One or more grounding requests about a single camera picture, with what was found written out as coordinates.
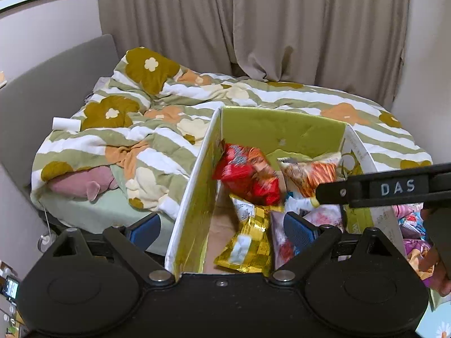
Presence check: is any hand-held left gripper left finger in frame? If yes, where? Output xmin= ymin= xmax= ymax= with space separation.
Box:
xmin=46 ymin=213 xmax=176 ymax=286

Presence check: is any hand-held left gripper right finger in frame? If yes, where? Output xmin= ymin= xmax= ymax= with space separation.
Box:
xmin=269 ymin=212 xmax=406 ymax=286

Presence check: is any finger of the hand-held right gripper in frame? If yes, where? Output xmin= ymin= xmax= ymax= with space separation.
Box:
xmin=315 ymin=176 xmax=370 ymax=208

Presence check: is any pink snack packet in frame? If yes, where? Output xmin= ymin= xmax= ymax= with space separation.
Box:
xmin=393 ymin=204 xmax=423 ymax=226

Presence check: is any person's right hand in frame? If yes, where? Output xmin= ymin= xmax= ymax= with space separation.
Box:
xmin=419 ymin=247 xmax=451 ymax=297

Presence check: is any white red snack packet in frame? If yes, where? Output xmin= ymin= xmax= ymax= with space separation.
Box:
xmin=269 ymin=197 xmax=346 ymax=270

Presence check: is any white blue snack packet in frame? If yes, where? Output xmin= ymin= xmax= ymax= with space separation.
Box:
xmin=285 ymin=192 xmax=319 ymax=215

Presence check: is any orange snack packet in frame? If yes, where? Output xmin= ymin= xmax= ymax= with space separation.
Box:
xmin=278 ymin=152 xmax=342 ymax=198

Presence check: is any green bedsheet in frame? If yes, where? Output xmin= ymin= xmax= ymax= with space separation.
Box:
xmin=37 ymin=190 xmax=177 ymax=254

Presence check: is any gold snack packet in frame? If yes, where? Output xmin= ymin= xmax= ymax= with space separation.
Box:
xmin=214 ymin=194 xmax=275 ymax=274

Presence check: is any purple snack packet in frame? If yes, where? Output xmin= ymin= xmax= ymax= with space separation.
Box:
xmin=403 ymin=239 xmax=432 ymax=258

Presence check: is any pink plush pillow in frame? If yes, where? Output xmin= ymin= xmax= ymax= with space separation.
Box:
xmin=49 ymin=166 xmax=120 ymax=202

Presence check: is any floral striped blanket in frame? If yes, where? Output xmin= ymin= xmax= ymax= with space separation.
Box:
xmin=31 ymin=46 xmax=433 ymax=219

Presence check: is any white paper roll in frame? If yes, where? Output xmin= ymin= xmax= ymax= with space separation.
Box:
xmin=52 ymin=117 xmax=81 ymax=132

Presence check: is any light blue daisy cloth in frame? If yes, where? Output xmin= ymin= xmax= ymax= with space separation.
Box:
xmin=416 ymin=289 xmax=451 ymax=338

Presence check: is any black phone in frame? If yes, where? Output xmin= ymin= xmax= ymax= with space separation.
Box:
xmin=2 ymin=275 xmax=20 ymax=301

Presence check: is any grey bed headboard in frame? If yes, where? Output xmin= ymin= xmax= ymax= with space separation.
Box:
xmin=0 ymin=34 xmax=120 ymax=187

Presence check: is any beige curtain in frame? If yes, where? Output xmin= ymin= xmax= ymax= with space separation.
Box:
xmin=96 ymin=0 xmax=411 ymax=101

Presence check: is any white cable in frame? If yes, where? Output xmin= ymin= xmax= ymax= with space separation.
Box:
xmin=38 ymin=206 xmax=58 ymax=252

